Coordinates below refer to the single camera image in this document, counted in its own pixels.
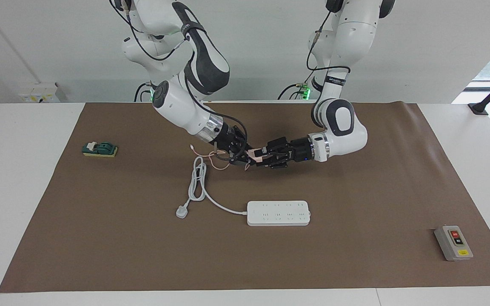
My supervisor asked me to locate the white power strip cord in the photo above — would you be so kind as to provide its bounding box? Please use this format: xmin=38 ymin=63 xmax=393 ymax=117
xmin=175 ymin=156 xmax=249 ymax=219

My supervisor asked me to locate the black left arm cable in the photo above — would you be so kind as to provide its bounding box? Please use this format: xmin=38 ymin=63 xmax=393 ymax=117
xmin=306 ymin=11 xmax=352 ymax=95

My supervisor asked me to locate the brown table mat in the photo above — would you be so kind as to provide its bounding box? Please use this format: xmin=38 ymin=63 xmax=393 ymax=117
xmin=0 ymin=101 xmax=490 ymax=294

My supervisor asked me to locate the black left base cable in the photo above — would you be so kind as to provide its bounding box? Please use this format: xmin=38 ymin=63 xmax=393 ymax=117
xmin=277 ymin=82 xmax=312 ymax=101

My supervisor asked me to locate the pink charging cable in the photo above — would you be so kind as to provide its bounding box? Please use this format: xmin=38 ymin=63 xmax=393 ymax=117
xmin=189 ymin=144 xmax=254 ymax=172

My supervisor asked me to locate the black right base cable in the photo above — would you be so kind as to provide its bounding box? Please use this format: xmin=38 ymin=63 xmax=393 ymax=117
xmin=133 ymin=82 xmax=154 ymax=103

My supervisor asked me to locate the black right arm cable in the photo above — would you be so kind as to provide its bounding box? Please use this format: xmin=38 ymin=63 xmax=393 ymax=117
xmin=110 ymin=0 xmax=251 ymax=137

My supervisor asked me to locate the grey on-off switch box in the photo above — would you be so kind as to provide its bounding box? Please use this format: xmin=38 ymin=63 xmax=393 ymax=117
xmin=434 ymin=225 xmax=474 ymax=261

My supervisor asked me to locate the pink charger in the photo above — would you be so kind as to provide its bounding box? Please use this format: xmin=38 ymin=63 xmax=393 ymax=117
xmin=247 ymin=149 xmax=268 ymax=164

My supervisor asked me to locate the black base cable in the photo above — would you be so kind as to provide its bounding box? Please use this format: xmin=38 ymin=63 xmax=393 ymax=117
xmin=277 ymin=82 xmax=312 ymax=101
xmin=133 ymin=82 xmax=154 ymax=103

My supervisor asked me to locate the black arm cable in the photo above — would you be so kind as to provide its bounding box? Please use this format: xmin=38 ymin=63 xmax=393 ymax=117
xmin=110 ymin=0 xmax=251 ymax=137
xmin=306 ymin=11 xmax=352 ymax=95

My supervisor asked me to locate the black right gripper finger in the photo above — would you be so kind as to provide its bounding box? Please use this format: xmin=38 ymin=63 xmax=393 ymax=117
xmin=236 ymin=127 xmax=252 ymax=149
xmin=230 ymin=153 xmax=254 ymax=171

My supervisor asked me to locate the white power strip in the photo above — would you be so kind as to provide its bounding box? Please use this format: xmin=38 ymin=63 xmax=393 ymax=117
xmin=246 ymin=201 xmax=312 ymax=227

